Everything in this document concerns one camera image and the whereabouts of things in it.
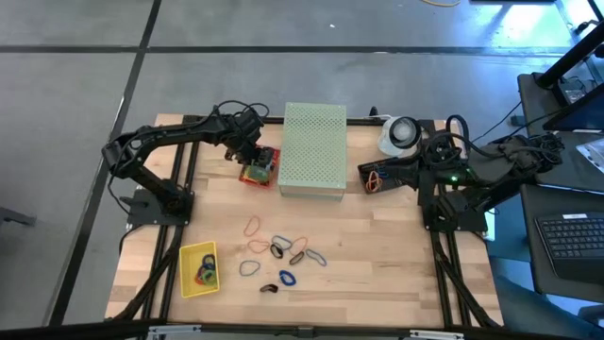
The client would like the pale green perforated metal shelf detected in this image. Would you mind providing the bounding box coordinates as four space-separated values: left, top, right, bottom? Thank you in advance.
277 101 348 203

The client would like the black desk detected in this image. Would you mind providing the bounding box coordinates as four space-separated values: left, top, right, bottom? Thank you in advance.
518 182 604 303
517 71 604 191

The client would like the silver metal bracket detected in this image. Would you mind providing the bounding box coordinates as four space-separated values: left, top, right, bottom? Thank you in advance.
146 324 203 340
409 329 465 340

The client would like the black plastic basket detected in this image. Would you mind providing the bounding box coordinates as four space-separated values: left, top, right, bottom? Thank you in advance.
357 157 412 196

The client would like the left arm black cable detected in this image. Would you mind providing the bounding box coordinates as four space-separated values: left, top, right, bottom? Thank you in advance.
212 99 271 125

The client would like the red plastic basket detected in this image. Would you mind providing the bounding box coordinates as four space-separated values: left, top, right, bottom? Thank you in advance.
237 145 282 191

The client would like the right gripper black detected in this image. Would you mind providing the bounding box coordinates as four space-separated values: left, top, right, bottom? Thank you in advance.
357 140 474 189

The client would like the black tilted monitor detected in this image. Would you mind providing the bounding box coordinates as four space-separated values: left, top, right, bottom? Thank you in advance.
541 79 604 133

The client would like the black power adapter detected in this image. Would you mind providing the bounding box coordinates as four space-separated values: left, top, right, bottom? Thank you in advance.
556 76 587 104

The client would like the black keyboard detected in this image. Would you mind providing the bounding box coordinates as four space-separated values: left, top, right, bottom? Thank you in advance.
533 212 604 284

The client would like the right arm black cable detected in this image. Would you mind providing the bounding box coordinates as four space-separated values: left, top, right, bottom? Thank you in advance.
423 113 473 164

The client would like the white cylinder with black rim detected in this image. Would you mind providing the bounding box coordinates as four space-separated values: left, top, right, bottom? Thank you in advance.
377 115 423 159

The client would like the grey chair leg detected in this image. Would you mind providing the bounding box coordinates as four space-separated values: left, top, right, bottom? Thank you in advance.
0 206 37 229

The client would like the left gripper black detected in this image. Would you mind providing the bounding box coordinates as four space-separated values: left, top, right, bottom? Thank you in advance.
224 111 280 173

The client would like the blue grey office chair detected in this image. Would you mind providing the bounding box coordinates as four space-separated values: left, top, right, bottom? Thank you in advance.
490 273 604 340

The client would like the black pole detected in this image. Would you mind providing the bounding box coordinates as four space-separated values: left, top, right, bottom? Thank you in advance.
534 22 604 90

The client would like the yellow plastic basket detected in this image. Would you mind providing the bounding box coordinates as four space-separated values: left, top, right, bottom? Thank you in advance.
178 240 221 299

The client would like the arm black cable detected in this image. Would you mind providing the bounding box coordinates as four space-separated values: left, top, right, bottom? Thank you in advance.
423 113 473 164
212 99 271 125

